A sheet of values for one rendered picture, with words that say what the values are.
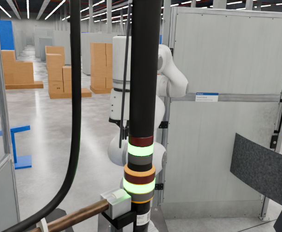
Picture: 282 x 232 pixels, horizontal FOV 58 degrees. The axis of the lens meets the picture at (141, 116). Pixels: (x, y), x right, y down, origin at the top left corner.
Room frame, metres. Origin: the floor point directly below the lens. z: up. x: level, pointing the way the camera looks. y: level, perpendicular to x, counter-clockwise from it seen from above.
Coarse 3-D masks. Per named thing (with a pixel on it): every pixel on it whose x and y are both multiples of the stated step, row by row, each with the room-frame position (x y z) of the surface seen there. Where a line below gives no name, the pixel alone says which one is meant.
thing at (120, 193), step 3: (120, 189) 0.30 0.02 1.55; (114, 192) 0.29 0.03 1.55; (117, 192) 0.29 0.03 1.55; (120, 192) 0.29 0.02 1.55; (123, 192) 0.29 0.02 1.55; (126, 192) 0.29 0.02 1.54; (111, 195) 0.28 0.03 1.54; (114, 195) 0.28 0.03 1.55; (117, 195) 0.28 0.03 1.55; (120, 195) 0.28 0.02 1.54; (123, 195) 0.29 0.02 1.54
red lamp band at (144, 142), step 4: (128, 136) 0.31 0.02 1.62; (132, 136) 0.30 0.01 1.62; (152, 136) 0.30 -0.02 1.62; (128, 140) 0.31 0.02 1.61; (132, 140) 0.30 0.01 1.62; (136, 140) 0.30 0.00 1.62; (140, 140) 0.30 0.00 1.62; (144, 140) 0.30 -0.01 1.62; (148, 140) 0.30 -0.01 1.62; (152, 140) 0.30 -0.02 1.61; (132, 144) 0.30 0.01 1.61; (136, 144) 0.30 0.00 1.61; (140, 144) 0.30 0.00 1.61; (144, 144) 0.30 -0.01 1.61; (148, 144) 0.30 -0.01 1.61
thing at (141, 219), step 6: (132, 204) 0.30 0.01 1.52; (138, 204) 0.29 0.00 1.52; (144, 204) 0.30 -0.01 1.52; (150, 204) 0.31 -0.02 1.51; (138, 210) 0.29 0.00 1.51; (144, 210) 0.30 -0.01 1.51; (138, 216) 0.29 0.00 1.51; (144, 216) 0.30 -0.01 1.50; (138, 222) 0.29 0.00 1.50; (144, 222) 0.30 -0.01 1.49; (138, 228) 0.29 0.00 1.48; (144, 228) 0.30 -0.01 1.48
